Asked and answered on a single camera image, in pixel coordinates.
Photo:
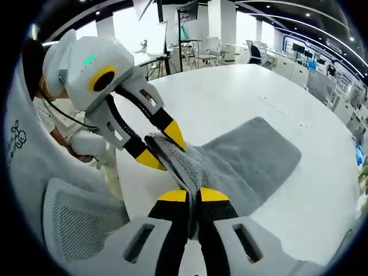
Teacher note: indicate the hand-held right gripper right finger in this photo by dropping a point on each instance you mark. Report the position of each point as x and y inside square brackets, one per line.
[218, 230]

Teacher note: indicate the black stand with screen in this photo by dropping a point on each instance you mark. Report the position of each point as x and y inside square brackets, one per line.
[187, 13]

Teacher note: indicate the black office chair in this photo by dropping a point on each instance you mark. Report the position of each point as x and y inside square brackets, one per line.
[254, 53]

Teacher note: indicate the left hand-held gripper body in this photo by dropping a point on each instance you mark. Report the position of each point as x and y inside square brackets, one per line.
[83, 66]

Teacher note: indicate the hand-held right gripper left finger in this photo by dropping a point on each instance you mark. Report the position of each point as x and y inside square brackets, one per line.
[172, 230]

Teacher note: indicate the person's head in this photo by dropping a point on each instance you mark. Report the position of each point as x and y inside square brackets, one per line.
[31, 66]

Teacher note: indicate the grey mesh office chair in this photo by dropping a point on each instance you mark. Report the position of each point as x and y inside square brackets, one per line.
[80, 218]

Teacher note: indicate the grey towel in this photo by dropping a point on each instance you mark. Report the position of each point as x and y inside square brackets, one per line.
[253, 152]

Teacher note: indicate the grey desk partition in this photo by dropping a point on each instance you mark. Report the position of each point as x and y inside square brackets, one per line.
[320, 84]

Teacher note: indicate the white office chair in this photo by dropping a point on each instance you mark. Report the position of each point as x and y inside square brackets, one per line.
[215, 49]

